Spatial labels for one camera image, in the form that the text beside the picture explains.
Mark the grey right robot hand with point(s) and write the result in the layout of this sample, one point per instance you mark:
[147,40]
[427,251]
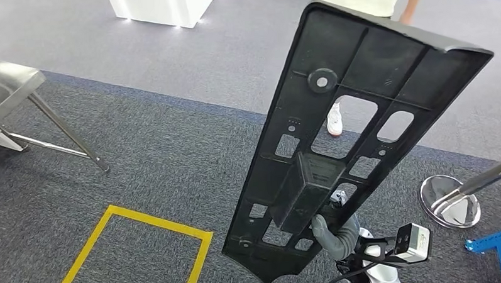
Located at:
[345,241]

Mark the black plastic panel part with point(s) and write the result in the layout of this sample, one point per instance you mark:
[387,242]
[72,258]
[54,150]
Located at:
[334,46]

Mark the stainless steel workbench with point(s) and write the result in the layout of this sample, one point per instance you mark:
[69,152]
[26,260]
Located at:
[2,86]

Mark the yellow floor tape square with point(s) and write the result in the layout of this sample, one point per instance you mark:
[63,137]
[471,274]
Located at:
[87,242]

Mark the white display plinth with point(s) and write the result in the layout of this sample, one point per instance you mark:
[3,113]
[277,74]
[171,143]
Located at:
[162,8]

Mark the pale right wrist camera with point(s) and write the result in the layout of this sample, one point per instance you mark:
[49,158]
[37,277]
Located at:
[416,243]

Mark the chrome stanchion post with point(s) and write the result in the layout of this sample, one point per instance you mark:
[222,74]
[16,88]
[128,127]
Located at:
[448,208]

